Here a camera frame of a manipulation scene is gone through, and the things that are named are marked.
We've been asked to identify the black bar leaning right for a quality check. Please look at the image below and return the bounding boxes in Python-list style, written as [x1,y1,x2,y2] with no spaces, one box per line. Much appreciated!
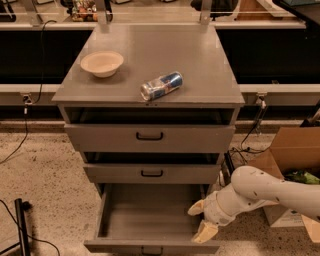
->
[224,151,235,183]

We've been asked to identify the black cable on left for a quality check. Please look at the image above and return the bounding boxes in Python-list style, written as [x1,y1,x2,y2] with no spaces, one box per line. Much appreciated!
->
[0,19,58,165]

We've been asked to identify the grey drawer cabinet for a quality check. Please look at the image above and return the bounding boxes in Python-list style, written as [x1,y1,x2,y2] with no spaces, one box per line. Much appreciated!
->
[51,23,246,198]

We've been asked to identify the colourful objects on shelf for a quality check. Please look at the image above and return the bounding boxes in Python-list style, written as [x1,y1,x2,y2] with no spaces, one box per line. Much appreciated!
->
[71,0,98,22]

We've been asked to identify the grey drawer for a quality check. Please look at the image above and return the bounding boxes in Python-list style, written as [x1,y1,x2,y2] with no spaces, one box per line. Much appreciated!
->
[65,124,235,153]
[84,184,219,256]
[84,152,220,184]

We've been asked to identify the grey top drawer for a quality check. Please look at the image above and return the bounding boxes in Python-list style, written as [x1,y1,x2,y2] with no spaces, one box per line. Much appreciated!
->
[65,124,235,153]

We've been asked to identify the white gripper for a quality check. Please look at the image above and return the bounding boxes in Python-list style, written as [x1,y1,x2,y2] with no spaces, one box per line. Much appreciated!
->
[188,190,240,244]

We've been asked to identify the blue silver drink can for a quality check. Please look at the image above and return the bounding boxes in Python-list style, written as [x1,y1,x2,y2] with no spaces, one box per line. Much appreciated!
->
[140,71,183,101]

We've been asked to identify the grey bottom drawer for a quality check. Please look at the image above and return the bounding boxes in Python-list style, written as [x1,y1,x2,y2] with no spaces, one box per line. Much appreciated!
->
[84,184,219,256]

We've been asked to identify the brown cardboard box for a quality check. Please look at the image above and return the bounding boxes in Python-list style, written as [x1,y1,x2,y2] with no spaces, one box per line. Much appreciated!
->
[248,127,320,243]

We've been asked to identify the green bag in box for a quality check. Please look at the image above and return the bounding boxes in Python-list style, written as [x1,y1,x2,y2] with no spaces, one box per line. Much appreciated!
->
[284,169,320,185]

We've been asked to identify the grey middle drawer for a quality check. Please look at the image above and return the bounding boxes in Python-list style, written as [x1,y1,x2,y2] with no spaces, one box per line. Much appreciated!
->
[84,152,220,184]

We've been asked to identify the black stand on floor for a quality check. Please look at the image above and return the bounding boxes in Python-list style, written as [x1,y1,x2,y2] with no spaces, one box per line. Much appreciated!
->
[0,198,31,256]

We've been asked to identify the white paper bowl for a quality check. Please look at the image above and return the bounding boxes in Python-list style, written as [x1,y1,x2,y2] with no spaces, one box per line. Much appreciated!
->
[80,51,124,78]

